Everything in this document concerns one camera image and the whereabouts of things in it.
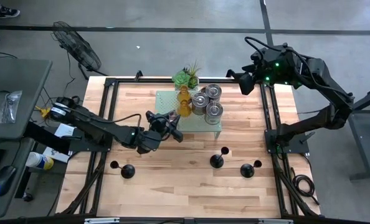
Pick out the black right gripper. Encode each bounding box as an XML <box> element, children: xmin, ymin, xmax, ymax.
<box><xmin>225</xmin><ymin>51</ymin><xmax>278</xmax><ymax>96</ymax></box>

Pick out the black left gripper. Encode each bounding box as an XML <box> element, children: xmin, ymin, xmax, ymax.
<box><xmin>146</xmin><ymin>110</ymin><xmax>184</xmax><ymax>143</ymax></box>

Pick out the candle tin red heart label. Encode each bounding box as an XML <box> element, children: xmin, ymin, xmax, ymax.
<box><xmin>191</xmin><ymin>91</ymin><xmax>211</xmax><ymax>116</ymax></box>

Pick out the candle tin brown label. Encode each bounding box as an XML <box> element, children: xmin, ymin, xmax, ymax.
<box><xmin>204</xmin><ymin>83</ymin><xmax>224</xmax><ymax>102</ymax></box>

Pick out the candle tin pale label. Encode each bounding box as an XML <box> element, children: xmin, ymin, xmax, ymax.
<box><xmin>204</xmin><ymin>101</ymin><xmax>224</xmax><ymax>126</ymax></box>

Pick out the black tall candlestick holder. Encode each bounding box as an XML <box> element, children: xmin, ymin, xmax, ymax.
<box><xmin>110</xmin><ymin>160</ymin><xmax>136</xmax><ymax>180</ymax></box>
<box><xmin>209</xmin><ymin>146</ymin><xmax>230</xmax><ymax>169</ymax></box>
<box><xmin>239</xmin><ymin>159</ymin><xmax>263</xmax><ymax>179</ymax></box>

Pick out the green artificial succulent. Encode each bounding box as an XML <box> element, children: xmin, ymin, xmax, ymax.
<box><xmin>171</xmin><ymin>70</ymin><xmax>200</xmax><ymax>90</ymax></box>

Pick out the white geometric plant pot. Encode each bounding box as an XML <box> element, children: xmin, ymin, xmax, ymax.
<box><xmin>173</xmin><ymin>76</ymin><xmax>201</xmax><ymax>92</ymax></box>

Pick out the spiky artificial air plant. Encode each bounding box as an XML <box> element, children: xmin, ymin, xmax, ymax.
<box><xmin>184</xmin><ymin>60</ymin><xmax>202</xmax><ymax>78</ymax></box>

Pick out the white paper sheet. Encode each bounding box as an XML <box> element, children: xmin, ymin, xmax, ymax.
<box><xmin>54</xmin><ymin>123</ymin><xmax>77</xmax><ymax>138</ymax></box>
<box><xmin>42</xmin><ymin>146</ymin><xmax>72</xmax><ymax>164</ymax></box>

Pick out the black floor fan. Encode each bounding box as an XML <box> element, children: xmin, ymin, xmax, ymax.
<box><xmin>50</xmin><ymin>21</ymin><xmax>103</xmax><ymax>81</ymax></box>

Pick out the grey metal table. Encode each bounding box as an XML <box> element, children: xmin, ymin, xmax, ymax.
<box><xmin>348</xmin><ymin>85</ymin><xmax>370</xmax><ymax>182</ymax></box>

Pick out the white wipes bottle yellow cap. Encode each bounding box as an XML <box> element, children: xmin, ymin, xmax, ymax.
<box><xmin>25</xmin><ymin>151</ymin><xmax>55</xmax><ymax>171</ymax></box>

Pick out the grey side desk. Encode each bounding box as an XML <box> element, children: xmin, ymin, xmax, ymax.
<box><xmin>0</xmin><ymin>57</ymin><xmax>54</xmax><ymax>218</ymax></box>

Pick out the clear plastic bag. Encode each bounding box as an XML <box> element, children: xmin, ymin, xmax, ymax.
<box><xmin>0</xmin><ymin>90</ymin><xmax>24</xmax><ymax>124</ymax></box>

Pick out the black computer mouse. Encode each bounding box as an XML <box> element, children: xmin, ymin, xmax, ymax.
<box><xmin>0</xmin><ymin>165</ymin><xmax>18</xmax><ymax>197</ymax></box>

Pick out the person's shoe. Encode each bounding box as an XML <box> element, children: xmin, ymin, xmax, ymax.
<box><xmin>0</xmin><ymin>5</ymin><xmax>21</xmax><ymax>19</ymax></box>

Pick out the black aluminium table frame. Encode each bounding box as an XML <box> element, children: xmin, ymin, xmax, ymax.
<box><xmin>55</xmin><ymin>70</ymin><xmax>321</xmax><ymax>224</ymax></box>

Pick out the silver bracket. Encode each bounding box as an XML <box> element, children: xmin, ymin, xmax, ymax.
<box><xmin>84</xmin><ymin>217</ymin><xmax>121</xmax><ymax>224</ymax></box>
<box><xmin>259</xmin><ymin>218</ymin><xmax>294</xmax><ymax>224</ymax></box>

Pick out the yellow cable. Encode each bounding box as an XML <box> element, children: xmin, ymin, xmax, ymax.
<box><xmin>34</xmin><ymin>105</ymin><xmax>52</xmax><ymax>119</ymax></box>

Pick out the coiled black cable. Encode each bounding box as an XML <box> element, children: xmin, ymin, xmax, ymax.
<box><xmin>292</xmin><ymin>167</ymin><xmax>321</xmax><ymax>206</ymax></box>

